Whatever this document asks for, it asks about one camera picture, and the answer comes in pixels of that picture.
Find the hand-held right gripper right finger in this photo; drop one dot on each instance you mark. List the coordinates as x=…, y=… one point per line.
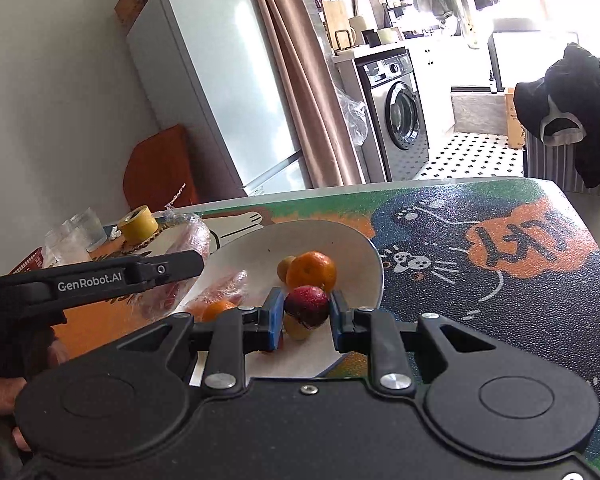
x=340, y=321

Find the red round fruit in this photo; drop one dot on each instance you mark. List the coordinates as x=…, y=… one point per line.
x=306, y=305

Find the wicker basket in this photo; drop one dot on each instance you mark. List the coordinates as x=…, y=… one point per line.
x=132, y=2

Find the orange folded chair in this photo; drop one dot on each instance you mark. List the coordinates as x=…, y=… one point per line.
x=160, y=170

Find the white ceramic plate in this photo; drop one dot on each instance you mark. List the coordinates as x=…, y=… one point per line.
x=245, y=260

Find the cardboard box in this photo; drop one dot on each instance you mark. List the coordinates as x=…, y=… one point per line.
x=514, y=117

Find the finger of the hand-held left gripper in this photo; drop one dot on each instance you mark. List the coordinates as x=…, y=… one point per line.
x=172, y=266

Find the white kitchen cabinet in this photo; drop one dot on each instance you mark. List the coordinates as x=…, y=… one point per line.
x=432, y=85

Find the wooden cutting board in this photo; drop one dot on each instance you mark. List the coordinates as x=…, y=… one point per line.
x=334, y=20

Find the yellow tape roll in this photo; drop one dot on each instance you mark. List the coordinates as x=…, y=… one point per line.
x=137, y=224

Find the red plastic basket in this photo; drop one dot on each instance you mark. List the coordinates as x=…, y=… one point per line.
x=27, y=260

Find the clear drinking glass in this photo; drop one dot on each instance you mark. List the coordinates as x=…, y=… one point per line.
x=92, y=225
x=67, y=245

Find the pink-brown curtain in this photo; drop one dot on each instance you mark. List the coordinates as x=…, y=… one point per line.
x=305, y=80

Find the silver washing machine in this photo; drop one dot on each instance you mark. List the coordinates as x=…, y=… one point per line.
x=397, y=115

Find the small orange mandarin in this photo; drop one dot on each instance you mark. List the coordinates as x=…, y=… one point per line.
x=219, y=310

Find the small yellow-brown fruit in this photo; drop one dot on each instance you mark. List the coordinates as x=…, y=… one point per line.
x=285, y=269
x=298, y=329

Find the black clothing pile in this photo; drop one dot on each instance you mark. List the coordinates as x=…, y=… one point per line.
x=580, y=105

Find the white refrigerator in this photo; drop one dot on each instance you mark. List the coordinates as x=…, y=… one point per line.
x=210, y=70

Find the striped chair back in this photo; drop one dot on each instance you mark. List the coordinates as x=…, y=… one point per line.
x=545, y=165

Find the large orange mandarin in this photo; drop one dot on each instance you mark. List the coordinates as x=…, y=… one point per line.
x=311, y=271

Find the crumpled clear plastic bag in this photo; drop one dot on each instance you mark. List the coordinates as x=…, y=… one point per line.
x=354, y=112

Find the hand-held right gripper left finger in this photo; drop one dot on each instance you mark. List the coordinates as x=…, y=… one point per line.
x=274, y=320

